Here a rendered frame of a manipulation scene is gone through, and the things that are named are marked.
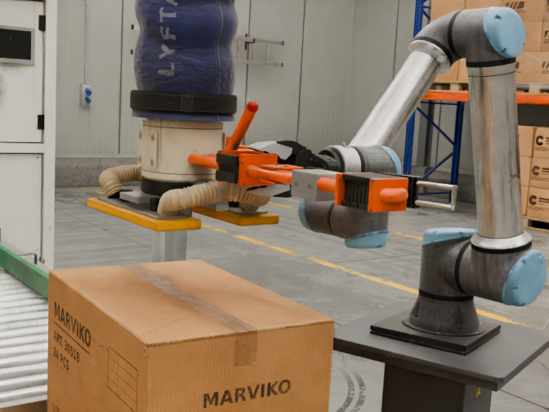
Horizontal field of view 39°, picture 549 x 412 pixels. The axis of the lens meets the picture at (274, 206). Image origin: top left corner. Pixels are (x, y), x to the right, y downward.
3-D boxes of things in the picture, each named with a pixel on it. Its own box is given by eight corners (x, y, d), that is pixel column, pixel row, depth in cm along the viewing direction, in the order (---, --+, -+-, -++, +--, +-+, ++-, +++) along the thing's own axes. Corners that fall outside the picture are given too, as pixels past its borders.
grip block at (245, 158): (212, 181, 148) (213, 150, 147) (254, 180, 153) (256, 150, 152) (236, 186, 141) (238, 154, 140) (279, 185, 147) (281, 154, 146)
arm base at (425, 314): (422, 311, 229) (425, 279, 227) (487, 323, 219) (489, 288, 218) (399, 325, 212) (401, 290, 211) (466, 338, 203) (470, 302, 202)
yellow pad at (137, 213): (86, 206, 173) (86, 184, 173) (127, 204, 179) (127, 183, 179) (156, 232, 146) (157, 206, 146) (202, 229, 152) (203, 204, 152)
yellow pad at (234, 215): (162, 203, 185) (162, 182, 184) (198, 201, 191) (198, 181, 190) (240, 226, 158) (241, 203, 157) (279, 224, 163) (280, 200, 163)
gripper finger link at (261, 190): (236, 201, 150) (274, 185, 155) (254, 206, 145) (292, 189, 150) (233, 186, 149) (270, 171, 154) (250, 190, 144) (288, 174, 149)
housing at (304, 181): (288, 195, 131) (290, 169, 130) (319, 194, 135) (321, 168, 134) (314, 201, 125) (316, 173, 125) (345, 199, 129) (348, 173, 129)
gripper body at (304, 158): (265, 184, 156) (313, 182, 163) (292, 189, 149) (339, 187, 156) (268, 145, 155) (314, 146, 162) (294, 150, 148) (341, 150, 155)
